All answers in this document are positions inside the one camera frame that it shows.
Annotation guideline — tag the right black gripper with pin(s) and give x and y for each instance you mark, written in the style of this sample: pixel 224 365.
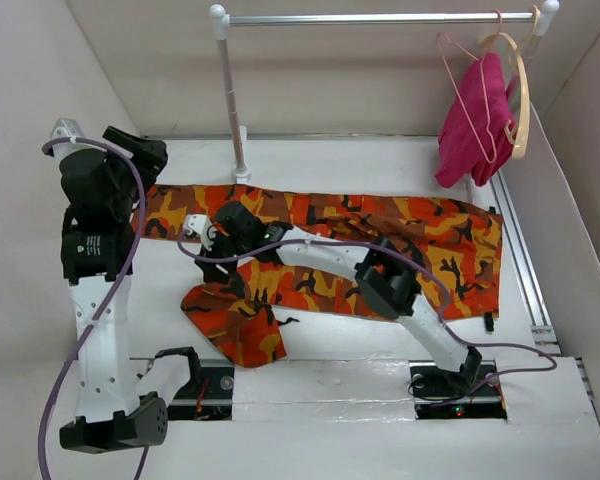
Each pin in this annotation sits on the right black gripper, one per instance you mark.
pixel 211 273

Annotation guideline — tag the beige plastic hanger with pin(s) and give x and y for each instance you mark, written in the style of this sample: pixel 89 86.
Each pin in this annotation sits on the beige plastic hanger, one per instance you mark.
pixel 518 138

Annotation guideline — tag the magenta hanging garment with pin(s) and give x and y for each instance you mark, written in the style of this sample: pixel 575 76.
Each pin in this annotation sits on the magenta hanging garment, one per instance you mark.
pixel 480 172

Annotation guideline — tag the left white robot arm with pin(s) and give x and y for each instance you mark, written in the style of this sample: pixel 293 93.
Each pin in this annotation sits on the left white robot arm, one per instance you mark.
pixel 117 407

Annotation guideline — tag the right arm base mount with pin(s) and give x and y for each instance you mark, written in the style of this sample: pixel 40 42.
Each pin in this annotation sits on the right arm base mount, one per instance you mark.
pixel 436 399

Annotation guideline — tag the aluminium side rail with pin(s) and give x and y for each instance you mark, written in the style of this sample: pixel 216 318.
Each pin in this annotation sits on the aluminium side rail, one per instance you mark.
pixel 541 325

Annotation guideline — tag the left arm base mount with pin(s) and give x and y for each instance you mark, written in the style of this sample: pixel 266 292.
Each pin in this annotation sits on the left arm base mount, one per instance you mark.
pixel 210 400

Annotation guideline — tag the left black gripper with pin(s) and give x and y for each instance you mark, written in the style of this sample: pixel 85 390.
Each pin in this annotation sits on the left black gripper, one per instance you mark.
pixel 153 152

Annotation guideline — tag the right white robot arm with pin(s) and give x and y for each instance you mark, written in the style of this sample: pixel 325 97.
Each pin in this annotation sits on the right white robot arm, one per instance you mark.
pixel 385 279

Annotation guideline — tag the orange camouflage trousers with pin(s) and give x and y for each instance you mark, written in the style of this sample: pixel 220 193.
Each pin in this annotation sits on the orange camouflage trousers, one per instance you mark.
pixel 458 242

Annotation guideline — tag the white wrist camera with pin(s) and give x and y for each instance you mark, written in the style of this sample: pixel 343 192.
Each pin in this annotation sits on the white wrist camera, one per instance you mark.
pixel 200 227
pixel 65 128

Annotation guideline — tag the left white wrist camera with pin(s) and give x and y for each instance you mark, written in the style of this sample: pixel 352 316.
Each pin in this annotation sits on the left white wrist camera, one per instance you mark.
pixel 65 128

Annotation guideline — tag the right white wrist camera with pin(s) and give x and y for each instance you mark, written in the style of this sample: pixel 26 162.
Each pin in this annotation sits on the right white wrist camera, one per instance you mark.
pixel 200 227

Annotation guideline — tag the pink wire hanger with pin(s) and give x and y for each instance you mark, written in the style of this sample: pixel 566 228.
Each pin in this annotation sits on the pink wire hanger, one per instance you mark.
pixel 477 114

